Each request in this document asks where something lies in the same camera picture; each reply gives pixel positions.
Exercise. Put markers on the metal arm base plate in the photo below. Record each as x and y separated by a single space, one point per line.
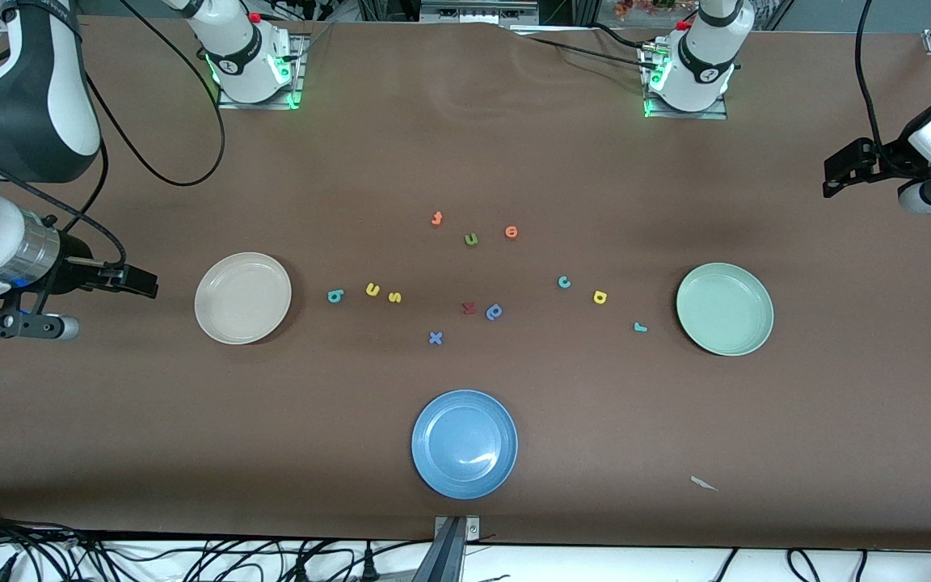
297 81
688 115

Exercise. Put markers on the yellow letter u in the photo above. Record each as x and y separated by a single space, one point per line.
372 290

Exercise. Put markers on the teal letter b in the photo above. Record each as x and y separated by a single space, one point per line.
335 297

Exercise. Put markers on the beige brown plate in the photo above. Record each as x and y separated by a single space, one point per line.
242 297

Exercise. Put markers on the pale green plate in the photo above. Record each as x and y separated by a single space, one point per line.
725 309

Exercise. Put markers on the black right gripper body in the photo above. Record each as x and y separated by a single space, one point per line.
75 272

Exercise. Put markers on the grey power strip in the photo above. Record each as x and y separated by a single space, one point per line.
478 11

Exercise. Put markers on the blue letter p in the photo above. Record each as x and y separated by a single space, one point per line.
494 312

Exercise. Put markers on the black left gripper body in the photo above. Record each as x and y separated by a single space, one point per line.
890 159

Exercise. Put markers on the white paper scrap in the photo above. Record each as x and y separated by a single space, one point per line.
704 483

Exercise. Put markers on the brown table cover sheet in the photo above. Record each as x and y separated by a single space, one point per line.
465 162

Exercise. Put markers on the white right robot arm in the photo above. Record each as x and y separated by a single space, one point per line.
21 105

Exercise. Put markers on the blue plate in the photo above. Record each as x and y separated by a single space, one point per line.
465 444

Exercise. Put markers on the yellow letter d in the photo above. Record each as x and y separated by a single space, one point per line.
604 297

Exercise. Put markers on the orange artificial flowers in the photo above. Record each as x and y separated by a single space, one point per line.
643 8

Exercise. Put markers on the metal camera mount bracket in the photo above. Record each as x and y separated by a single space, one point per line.
449 550

